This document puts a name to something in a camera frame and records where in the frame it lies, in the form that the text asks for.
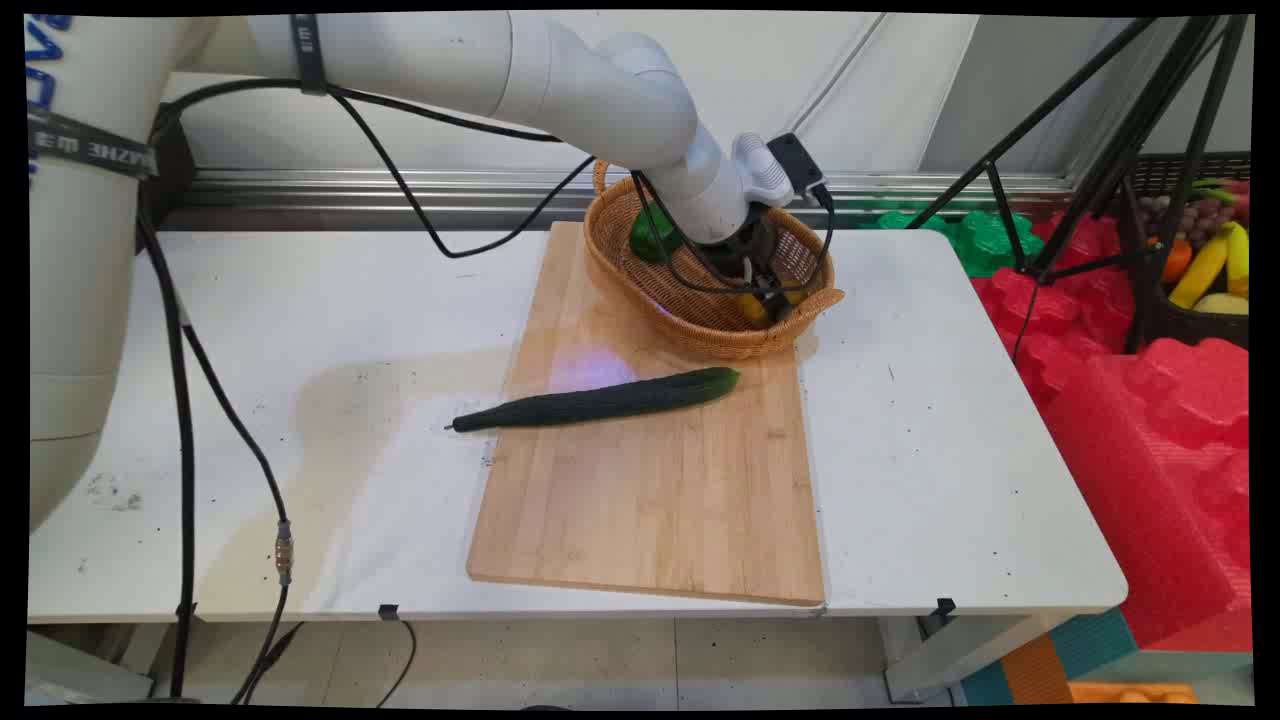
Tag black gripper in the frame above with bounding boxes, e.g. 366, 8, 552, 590
698, 206, 794, 317

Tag long dark green cucumber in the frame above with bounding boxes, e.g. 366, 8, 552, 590
444, 366, 743, 435

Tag yellow bell pepper toy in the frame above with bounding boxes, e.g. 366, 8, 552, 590
735, 288, 803, 330

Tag woven wicker basket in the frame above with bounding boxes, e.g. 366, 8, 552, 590
583, 159, 847, 362

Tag green bell pepper toy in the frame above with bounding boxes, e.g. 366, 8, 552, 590
628, 202, 687, 265

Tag green foam mat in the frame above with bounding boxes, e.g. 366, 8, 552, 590
858, 204, 1047, 280

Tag bamboo cutting board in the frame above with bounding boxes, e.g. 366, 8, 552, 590
466, 220, 828, 609

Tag black tripod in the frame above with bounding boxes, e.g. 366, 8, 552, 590
905, 14, 1253, 357

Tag white table leg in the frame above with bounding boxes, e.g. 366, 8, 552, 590
878, 612, 1063, 704

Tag red foam mats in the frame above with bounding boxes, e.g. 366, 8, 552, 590
968, 211, 1254, 654

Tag black woven fruit basket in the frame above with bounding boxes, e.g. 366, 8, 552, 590
1122, 151, 1253, 352

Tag large yellow banana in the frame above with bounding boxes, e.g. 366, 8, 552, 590
1167, 228, 1231, 310

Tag purple grape bunch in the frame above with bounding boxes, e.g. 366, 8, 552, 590
1137, 194, 1238, 252

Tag red and green fruit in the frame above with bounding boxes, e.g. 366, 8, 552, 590
1190, 176, 1252, 227

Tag teal and orange floor mat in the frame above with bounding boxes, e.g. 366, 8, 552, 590
958, 607, 1142, 707

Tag small yellow banana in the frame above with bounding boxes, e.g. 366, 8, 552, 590
1224, 220, 1252, 300

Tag orange tray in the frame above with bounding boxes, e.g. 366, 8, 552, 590
1066, 681, 1202, 707

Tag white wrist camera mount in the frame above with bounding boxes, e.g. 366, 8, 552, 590
731, 132, 798, 209

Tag black camera cable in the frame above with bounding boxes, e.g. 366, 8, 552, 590
150, 78, 838, 297

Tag aluminium wall rail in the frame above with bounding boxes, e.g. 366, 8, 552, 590
158, 167, 1079, 234

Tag black velcro forearm strap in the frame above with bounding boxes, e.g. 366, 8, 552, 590
289, 13, 330, 97

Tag thin black floor cable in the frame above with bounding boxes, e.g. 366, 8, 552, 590
374, 620, 419, 709

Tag black cable with metal connector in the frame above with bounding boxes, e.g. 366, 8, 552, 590
176, 318, 306, 707

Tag thick black base cable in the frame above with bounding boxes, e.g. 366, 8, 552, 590
135, 100, 198, 701

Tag grey printed velcro strap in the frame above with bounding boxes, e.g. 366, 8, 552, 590
27, 106, 160, 182

